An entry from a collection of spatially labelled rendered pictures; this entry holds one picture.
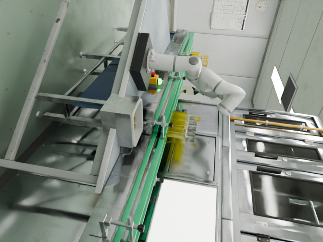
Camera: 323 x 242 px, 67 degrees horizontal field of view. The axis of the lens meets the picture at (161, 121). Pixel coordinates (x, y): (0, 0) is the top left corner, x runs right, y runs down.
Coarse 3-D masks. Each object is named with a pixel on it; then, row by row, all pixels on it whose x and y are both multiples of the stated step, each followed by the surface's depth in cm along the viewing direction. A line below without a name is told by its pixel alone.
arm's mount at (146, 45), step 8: (144, 40) 136; (136, 48) 135; (144, 48) 135; (152, 48) 151; (136, 56) 134; (144, 56) 134; (136, 64) 132; (144, 64) 137; (136, 72) 132; (144, 72) 140; (136, 80) 141; (144, 80) 142; (144, 88) 150
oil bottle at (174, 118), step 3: (171, 117) 167; (174, 117) 167; (177, 117) 168; (180, 117) 168; (183, 117) 168; (186, 117) 168; (171, 120) 166; (174, 120) 165; (177, 120) 165; (180, 120) 165; (183, 120) 165; (186, 120) 165; (189, 120) 167; (189, 123) 166
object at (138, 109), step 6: (138, 102) 125; (138, 108) 133; (132, 114) 118; (138, 114) 136; (132, 120) 118; (138, 120) 138; (132, 126) 121; (138, 126) 141; (132, 132) 123; (138, 132) 139; (132, 138) 127; (138, 138) 135
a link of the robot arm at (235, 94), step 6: (222, 84) 131; (228, 84) 131; (216, 90) 133; (222, 90) 131; (228, 90) 130; (234, 90) 130; (240, 90) 131; (228, 96) 135; (234, 96) 133; (240, 96) 133; (222, 102) 136; (228, 102) 134; (234, 102) 134; (228, 108) 134; (234, 108) 136
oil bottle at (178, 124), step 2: (174, 122) 163; (176, 122) 163; (178, 122) 163; (180, 122) 163; (182, 122) 163; (184, 122) 163; (174, 124) 162; (176, 124) 162; (178, 124) 162; (180, 124) 162; (182, 124) 162; (184, 124) 162; (186, 124) 162; (178, 126) 161; (180, 126) 160; (182, 126) 160; (184, 126) 160; (186, 126) 161; (188, 126) 162; (186, 128) 160; (188, 128) 162
